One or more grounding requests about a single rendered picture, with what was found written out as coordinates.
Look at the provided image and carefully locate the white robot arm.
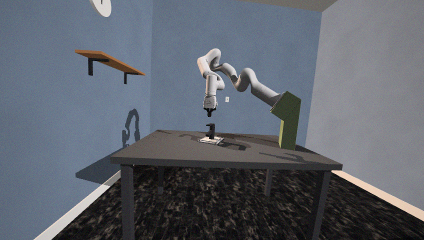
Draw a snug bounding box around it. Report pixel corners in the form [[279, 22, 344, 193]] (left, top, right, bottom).
[[197, 48, 285, 111]]

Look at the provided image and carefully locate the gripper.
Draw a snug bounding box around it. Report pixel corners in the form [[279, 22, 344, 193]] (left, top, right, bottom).
[[203, 95, 217, 117]]

